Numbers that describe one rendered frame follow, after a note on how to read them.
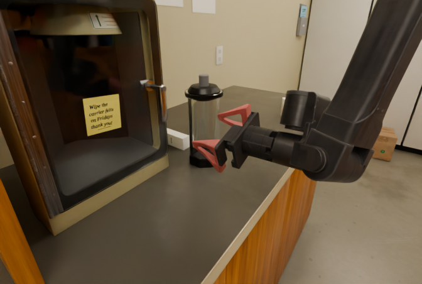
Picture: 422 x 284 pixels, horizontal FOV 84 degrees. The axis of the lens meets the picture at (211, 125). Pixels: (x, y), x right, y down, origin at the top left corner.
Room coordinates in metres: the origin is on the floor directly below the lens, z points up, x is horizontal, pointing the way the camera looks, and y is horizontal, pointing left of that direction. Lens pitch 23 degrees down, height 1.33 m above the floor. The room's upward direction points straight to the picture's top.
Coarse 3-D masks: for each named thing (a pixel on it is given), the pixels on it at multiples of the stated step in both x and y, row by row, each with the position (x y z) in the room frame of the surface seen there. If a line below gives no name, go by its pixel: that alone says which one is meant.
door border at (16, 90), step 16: (0, 16) 0.36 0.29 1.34; (0, 32) 0.35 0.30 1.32; (0, 48) 0.35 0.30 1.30; (16, 64) 0.36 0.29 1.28; (16, 80) 0.35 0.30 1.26; (16, 96) 0.35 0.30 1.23; (32, 112) 0.36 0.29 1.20; (32, 128) 0.35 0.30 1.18; (32, 144) 0.35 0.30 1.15; (48, 176) 0.35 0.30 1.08; (48, 192) 0.35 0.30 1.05
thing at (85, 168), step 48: (0, 0) 0.36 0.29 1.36; (48, 0) 0.41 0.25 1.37; (96, 0) 0.48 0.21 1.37; (144, 0) 0.56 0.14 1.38; (48, 48) 0.40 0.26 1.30; (96, 48) 0.46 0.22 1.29; (144, 48) 0.55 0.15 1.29; (48, 96) 0.38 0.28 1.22; (96, 96) 0.45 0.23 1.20; (144, 96) 0.54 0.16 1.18; (48, 144) 0.37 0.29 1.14; (96, 144) 0.43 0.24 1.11; (144, 144) 0.53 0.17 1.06; (96, 192) 0.41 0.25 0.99
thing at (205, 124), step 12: (204, 96) 0.59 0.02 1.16; (192, 108) 0.61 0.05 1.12; (204, 108) 0.60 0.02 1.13; (216, 108) 0.61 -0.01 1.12; (192, 120) 0.61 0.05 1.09; (204, 120) 0.60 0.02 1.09; (216, 120) 0.61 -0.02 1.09; (192, 132) 0.61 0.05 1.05; (204, 132) 0.60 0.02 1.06; (216, 132) 0.61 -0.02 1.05; (192, 144) 0.61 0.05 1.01; (204, 156) 0.60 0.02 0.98
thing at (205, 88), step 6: (198, 78) 0.64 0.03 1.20; (204, 78) 0.63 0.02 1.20; (192, 84) 0.66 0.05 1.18; (198, 84) 0.65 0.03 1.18; (204, 84) 0.63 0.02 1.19; (210, 84) 0.65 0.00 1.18; (192, 90) 0.61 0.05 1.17; (198, 90) 0.60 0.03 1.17; (204, 90) 0.60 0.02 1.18; (210, 90) 0.61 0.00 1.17; (216, 90) 0.62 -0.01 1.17
